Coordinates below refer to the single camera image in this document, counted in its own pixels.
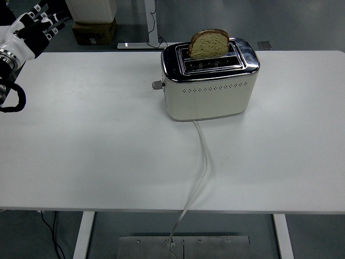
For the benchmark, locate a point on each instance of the white desk leg with foot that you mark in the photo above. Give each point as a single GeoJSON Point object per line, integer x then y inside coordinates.
{"type": "Point", "coordinates": [151, 21]}

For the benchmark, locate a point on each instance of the person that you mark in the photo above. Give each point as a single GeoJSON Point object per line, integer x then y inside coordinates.
{"type": "Point", "coordinates": [6, 12]}

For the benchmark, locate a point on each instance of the black box on floor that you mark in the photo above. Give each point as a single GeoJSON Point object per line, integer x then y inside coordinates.
{"type": "Point", "coordinates": [60, 5]}

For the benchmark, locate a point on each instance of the cream and chrome toaster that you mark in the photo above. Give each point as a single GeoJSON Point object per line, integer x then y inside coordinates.
{"type": "Point", "coordinates": [210, 101]}

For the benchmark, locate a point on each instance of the white plastic container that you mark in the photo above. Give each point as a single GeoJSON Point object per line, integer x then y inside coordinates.
{"type": "Point", "coordinates": [91, 9]}

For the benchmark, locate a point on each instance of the grey toaster lever knob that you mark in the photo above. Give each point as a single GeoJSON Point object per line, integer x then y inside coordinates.
{"type": "Point", "coordinates": [157, 85]}

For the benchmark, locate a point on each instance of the brown cardboard box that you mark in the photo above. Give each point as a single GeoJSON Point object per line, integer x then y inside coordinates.
{"type": "Point", "coordinates": [93, 32]}

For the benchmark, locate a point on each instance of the brown bread slice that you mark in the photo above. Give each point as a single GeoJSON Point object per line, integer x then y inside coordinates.
{"type": "Point", "coordinates": [208, 46]}

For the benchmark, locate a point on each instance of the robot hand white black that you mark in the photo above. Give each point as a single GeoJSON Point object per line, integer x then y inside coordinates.
{"type": "Point", "coordinates": [21, 46]}

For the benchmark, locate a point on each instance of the grey floor socket cover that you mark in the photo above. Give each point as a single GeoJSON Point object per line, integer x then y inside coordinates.
{"type": "Point", "coordinates": [264, 45]}

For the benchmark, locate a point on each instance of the white table leg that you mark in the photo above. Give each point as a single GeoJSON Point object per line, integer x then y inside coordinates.
{"type": "Point", "coordinates": [283, 237]}
{"type": "Point", "coordinates": [84, 234]}

